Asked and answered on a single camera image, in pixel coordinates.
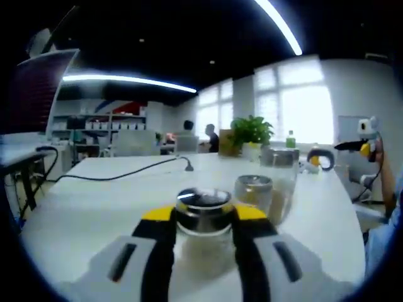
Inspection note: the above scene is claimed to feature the dark arched yellow device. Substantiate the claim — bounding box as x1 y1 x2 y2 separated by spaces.
307 148 334 171

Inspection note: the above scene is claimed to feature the small glass seasoning bottle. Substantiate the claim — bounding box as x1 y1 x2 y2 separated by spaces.
233 174 274 218
174 187 236 279

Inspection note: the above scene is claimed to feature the white laptop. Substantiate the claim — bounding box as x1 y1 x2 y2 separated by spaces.
0 48 80 164

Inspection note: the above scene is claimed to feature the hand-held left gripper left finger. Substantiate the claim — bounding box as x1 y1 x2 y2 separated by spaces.
61 203 177 302

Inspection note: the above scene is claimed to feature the ceiling light strip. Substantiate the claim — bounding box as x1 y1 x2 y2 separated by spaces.
254 0 304 55
62 74 198 94

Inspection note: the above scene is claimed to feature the brown cardboard box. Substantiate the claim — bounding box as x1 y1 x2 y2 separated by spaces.
219 128 242 157

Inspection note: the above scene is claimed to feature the potted green plant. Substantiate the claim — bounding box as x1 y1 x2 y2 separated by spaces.
231 115 275 161

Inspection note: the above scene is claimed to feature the person's right hand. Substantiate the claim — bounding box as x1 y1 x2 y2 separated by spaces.
374 138 387 167

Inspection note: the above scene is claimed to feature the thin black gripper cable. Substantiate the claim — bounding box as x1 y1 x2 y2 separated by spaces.
352 162 383 202

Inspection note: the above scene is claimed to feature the bright window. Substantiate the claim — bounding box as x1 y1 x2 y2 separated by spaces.
196 80 236 141
253 58 335 145

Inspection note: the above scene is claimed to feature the ceiling air conditioner panel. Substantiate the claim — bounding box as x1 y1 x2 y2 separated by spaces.
30 28 59 57

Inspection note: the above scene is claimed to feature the shelving unit with white bins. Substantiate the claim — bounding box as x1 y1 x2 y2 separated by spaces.
52 115 147 152

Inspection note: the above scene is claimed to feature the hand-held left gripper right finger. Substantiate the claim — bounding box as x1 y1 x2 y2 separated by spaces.
232 203 356 302

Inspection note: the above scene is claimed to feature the small white gadget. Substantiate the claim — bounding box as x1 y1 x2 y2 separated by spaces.
298 160 319 174

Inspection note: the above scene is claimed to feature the person's leg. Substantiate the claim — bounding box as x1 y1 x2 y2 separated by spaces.
365 201 403 284

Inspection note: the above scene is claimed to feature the white mesh office chair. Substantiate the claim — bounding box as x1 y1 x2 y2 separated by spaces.
115 130 158 157

